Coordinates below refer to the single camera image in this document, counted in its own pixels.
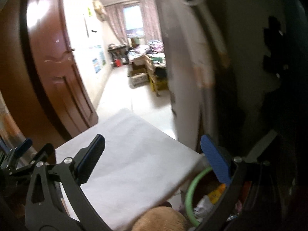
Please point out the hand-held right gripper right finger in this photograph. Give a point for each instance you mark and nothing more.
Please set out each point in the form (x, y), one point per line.
(216, 161)

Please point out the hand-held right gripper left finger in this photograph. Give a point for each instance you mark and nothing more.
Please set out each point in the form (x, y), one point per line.
(91, 160)

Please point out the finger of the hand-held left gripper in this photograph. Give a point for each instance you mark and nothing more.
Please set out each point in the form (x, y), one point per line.
(24, 144)
(41, 155)

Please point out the green rimmed bin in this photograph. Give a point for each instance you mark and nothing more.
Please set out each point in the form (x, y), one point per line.
(190, 197)

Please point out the white cloth covered table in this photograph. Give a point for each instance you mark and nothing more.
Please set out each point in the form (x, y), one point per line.
(134, 154)

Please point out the reddish brown wooden door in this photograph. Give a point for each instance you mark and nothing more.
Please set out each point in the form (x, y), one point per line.
(55, 60)

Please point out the yellow crate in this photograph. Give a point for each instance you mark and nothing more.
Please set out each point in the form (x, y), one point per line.
(160, 85)

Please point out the cardboard box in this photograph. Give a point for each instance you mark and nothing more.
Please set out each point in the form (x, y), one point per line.
(139, 78)

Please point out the red bucket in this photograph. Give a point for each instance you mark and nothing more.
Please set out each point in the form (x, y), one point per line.
(118, 63)

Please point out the dark brown door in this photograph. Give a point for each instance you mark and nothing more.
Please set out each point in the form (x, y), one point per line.
(182, 65)

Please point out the light wooden chair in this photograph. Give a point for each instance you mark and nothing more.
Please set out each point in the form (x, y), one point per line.
(150, 65)

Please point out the dark wooden desk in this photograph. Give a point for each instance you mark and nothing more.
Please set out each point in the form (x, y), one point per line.
(118, 49)

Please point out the bed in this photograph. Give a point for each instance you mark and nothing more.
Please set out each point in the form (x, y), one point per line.
(156, 62)

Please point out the pink quilt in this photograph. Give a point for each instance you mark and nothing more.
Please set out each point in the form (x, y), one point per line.
(146, 48)

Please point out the pink patterned curtain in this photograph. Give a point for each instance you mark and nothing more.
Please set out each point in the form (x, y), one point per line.
(115, 24)
(151, 19)

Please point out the window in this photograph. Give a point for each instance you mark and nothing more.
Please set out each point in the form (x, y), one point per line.
(132, 19)

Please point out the wall poster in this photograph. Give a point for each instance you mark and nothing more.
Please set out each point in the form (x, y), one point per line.
(97, 59)

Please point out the dark wall fixture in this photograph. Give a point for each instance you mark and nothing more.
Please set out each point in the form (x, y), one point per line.
(274, 48)

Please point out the green wall decoration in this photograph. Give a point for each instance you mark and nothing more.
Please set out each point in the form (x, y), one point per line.
(89, 11)

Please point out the wall air conditioner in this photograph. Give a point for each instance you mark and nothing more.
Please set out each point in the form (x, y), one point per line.
(99, 10)

